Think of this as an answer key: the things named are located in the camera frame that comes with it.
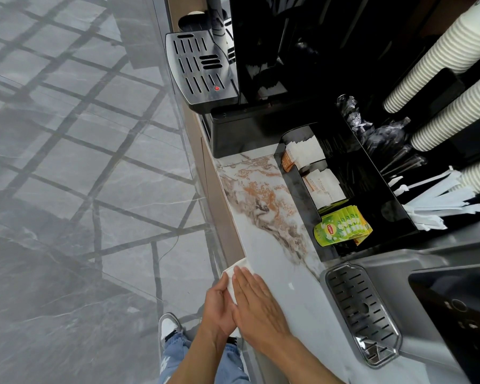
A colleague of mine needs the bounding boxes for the person's right hand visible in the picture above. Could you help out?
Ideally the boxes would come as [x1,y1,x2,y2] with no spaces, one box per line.
[231,266,293,354]

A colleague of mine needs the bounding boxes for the person's left hand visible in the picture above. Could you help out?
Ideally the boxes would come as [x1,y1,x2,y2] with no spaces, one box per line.
[202,272,238,337]

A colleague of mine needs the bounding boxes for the white paper napkin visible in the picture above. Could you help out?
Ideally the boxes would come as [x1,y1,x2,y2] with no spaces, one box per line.
[221,258,257,305]

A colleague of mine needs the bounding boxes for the person's left forearm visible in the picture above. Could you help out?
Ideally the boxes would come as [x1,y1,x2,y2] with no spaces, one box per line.
[167,326,227,384]

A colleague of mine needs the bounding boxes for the person's right forearm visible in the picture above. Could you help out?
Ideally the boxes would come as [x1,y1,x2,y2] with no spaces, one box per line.
[260,335,345,384]

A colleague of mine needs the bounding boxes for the white sneaker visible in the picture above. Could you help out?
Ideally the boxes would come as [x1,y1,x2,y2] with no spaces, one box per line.
[158,313,185,349]

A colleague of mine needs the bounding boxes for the wooden counter cabinet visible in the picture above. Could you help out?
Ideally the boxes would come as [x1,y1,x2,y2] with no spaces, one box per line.
[166,0,247,269]

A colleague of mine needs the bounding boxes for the blue denim jeans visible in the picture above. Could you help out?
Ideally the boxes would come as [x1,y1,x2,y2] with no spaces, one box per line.
[159,332,251,384]

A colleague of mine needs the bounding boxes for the chrome ribbed drip tray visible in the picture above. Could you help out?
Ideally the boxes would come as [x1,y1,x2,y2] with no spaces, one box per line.
[326,262,403,369]

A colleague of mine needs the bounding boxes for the stack of green tea packets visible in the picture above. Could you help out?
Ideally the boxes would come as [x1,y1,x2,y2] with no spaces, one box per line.
[313,200,373,248]

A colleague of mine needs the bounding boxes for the stack of white sugar packets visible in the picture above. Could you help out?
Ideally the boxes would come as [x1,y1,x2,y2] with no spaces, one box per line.
[302,169,347,211]
[281,136,327,173]

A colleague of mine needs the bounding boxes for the black condiment organizer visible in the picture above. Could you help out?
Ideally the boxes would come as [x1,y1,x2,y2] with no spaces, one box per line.
[274,103,480,263]

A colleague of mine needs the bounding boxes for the grey water dispenser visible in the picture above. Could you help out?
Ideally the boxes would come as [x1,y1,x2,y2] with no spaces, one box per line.
[320,218,480,384]

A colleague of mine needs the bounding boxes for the bunch of black wrapped stirrers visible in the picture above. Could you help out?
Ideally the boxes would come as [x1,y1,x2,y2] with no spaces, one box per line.
[336,94,427,177]

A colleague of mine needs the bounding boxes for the bunch of white wrapped straws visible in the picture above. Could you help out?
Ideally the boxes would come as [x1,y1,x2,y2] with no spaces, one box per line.
[387,166,480,232]

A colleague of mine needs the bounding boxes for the steel slotted drip tray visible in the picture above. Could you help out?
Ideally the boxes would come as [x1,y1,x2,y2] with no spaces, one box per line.
[166,30,241,115]

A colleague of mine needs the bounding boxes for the black coffee machine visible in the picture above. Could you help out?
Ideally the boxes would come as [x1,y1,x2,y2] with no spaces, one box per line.
[166,0,389,159]

